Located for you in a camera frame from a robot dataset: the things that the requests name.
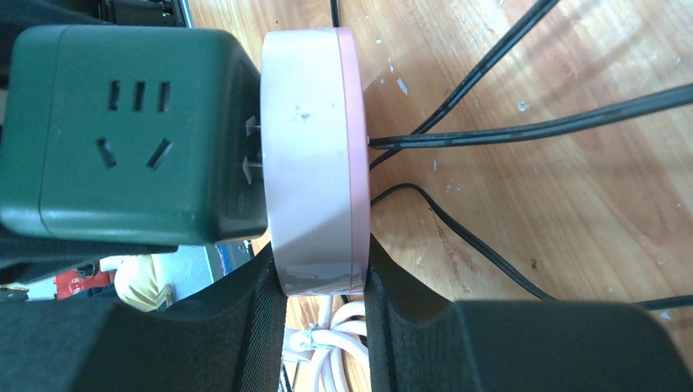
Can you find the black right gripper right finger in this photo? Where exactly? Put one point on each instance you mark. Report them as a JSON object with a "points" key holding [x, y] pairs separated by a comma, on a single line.
{"points": [[420, 341]]}

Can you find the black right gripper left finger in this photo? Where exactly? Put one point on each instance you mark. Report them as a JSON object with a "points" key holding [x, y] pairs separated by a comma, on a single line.
{"points": [[227, 337]]}

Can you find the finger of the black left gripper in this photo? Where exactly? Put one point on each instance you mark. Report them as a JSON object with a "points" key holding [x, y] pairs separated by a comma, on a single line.
{"points": [[28, 259]]}

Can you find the green patterned cube socket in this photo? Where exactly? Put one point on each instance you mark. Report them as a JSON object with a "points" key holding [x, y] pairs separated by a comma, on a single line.
{"points": [[132, 134]]}

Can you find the white round socket base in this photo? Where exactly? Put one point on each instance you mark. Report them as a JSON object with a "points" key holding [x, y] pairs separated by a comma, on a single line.
{"points": [[315, 161]]}

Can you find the beige wooden cube socket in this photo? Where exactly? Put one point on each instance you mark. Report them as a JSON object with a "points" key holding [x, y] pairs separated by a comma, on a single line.
{"points": [[136, 284]]}

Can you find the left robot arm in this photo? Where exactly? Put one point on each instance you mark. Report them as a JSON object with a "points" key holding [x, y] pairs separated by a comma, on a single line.
{"points": [[17, 16]]}

